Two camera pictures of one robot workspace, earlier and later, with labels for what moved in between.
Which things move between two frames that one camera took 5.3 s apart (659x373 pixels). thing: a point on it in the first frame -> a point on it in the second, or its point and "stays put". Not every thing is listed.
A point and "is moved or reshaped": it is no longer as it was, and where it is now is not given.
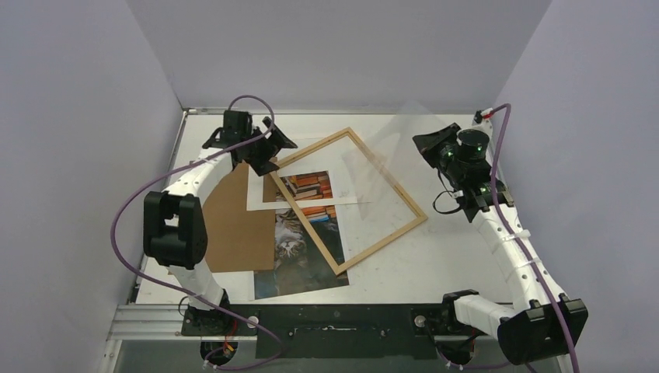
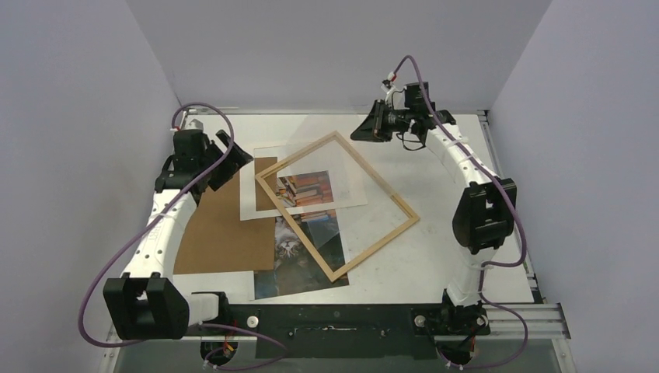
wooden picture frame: [339, 268] is moved or reshaped
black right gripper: [441, 156] -> [381, 122]
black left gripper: [277, 142] -> [238, 159]
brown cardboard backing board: [237, 239] stays put
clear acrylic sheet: [403, 160] -> [326, 158]
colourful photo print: [299, 265] stays put
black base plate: [329, 331] stays put
